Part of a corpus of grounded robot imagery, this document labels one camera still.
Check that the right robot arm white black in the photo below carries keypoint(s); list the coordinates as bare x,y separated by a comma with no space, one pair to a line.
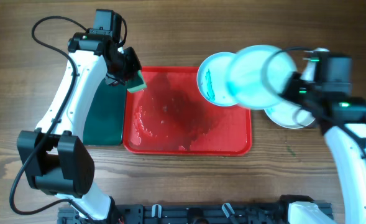
342,119

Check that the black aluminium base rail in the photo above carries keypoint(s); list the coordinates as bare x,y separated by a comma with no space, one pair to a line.
245,214

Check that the red plastic tray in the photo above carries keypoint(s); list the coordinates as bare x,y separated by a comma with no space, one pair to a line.
171,117

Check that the green yellow sponge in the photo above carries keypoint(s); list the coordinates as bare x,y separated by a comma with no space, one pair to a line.
137,83

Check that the white plate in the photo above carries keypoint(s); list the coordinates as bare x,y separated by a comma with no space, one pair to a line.
257,74
288,115
211,79

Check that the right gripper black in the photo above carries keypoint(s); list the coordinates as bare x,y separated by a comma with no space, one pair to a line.
294,79

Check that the dark green tray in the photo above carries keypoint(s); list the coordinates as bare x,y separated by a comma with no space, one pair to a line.
105,121

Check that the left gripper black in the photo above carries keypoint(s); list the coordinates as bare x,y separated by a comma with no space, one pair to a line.
135,65

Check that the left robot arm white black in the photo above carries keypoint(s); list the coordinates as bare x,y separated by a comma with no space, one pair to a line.
54,158

